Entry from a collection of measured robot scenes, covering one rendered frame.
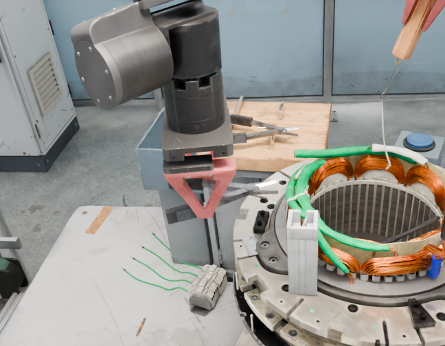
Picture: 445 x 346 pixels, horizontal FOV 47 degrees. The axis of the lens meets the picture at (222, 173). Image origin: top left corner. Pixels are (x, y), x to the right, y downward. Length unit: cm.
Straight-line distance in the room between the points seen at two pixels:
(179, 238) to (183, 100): 56
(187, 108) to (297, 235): 16
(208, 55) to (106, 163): 247
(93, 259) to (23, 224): 156
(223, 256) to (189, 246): 8
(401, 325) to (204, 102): 28
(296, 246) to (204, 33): 21
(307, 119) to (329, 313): 44
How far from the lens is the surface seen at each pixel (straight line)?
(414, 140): 89
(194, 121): 48
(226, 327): 92
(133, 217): 118
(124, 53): 41
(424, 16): 51
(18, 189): 291
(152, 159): 86
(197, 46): 45
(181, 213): 53
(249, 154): 80
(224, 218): 90
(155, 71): 42
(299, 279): 53
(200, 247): 99
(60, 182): 285
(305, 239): 49
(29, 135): 287
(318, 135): 85
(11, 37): 274
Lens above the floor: 150
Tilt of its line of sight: 34 degrees down
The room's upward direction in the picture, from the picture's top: 7 degrees counter-clockwise
